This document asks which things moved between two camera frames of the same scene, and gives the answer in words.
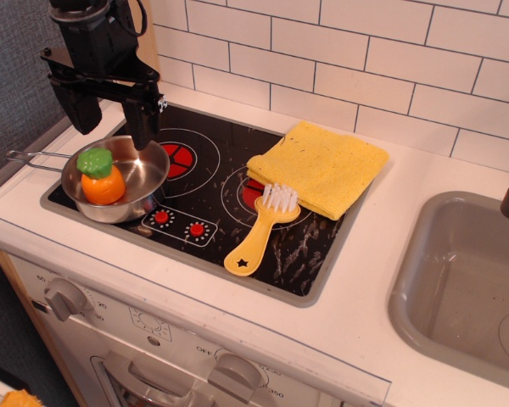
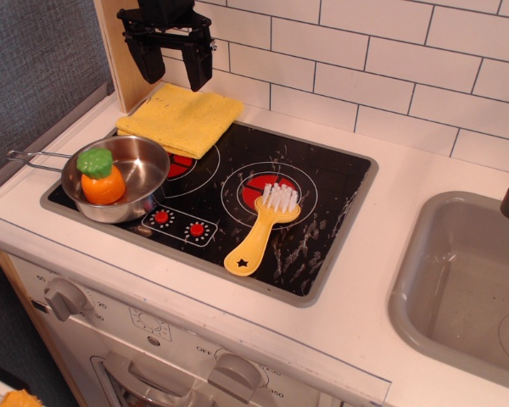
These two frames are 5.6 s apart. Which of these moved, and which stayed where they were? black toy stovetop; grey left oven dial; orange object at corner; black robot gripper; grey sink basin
Moved: black robot gripper
Stayed: grey sink basin; grey left oven dial; orange object at corner; black toy stovetop
